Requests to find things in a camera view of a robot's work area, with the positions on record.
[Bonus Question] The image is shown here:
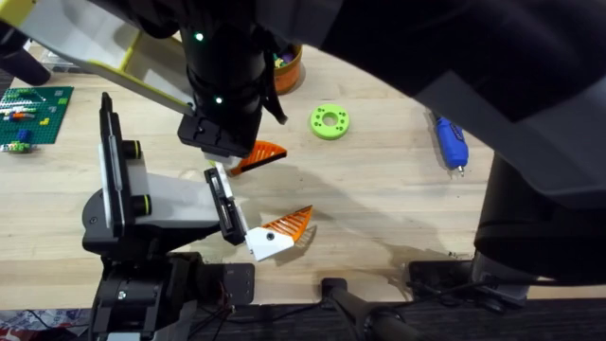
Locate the orange tub with toys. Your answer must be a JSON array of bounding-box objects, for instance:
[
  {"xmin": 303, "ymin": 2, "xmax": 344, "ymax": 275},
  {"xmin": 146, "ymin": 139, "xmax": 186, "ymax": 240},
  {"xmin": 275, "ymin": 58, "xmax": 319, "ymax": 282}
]
[{"xmin": 273, "ymin": 43, "xmax": 304, "ymax": 96}]

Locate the green board with toy blocks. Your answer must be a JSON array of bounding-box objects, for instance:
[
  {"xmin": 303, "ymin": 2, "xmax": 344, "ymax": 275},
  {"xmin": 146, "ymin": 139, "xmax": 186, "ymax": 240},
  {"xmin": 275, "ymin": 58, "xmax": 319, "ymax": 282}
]
[{"xmin": 0, "ymin": 85, "xmax": 75, "ymax": 154}]

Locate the green disc with holes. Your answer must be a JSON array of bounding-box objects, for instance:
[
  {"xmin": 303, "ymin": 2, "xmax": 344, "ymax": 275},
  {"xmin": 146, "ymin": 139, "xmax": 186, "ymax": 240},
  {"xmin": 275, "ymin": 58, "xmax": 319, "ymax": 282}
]
[{"xmin": 310, "ymin": 102, "xmax": 351, "ymax": 141}]

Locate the black stand pole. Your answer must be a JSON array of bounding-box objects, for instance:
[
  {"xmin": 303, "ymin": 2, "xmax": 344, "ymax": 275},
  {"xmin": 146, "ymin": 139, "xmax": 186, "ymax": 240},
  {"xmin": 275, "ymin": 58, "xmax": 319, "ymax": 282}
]
[{"xmin": 320, "ymin": 277, "xmax": 427, "ymax": 341}]

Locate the blue electric screwdriver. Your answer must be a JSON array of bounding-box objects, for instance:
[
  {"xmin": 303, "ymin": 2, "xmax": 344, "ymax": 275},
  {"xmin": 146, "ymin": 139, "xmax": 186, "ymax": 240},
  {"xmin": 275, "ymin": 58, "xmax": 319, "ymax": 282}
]
[{"xmin": 434, "ymin": 115, "xmax": 471, "ymax": 179}]

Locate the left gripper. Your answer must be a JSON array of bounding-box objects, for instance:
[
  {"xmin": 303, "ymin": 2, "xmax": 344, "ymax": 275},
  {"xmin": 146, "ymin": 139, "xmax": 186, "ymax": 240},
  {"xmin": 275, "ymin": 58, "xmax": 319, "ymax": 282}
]
[{"xmin": 80, "ymin": 152, "xmax": 314, "ymax": 262}]

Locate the orange ribbed wedge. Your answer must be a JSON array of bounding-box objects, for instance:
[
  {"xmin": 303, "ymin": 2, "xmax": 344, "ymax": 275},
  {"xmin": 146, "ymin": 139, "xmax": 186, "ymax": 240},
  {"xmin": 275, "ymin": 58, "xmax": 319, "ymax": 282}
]
[{"xmin": 226, "ymin": 139, "xmax": 289, "ymax": 177}]

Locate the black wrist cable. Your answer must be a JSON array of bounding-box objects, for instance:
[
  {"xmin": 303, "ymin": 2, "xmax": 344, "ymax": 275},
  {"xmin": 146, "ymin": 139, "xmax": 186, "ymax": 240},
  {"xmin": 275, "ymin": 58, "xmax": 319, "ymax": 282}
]
[{"xmin": 261, "ymin": 42, "xmax": 289, "ymax": 126}]

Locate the left wrist upright plate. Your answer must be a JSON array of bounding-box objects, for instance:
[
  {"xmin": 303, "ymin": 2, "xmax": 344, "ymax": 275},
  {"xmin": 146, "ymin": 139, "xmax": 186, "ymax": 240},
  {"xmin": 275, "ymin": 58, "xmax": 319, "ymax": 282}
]
[{"xmin": 98, "ymin": 92, "xmax": 126, "ymax": 239}]

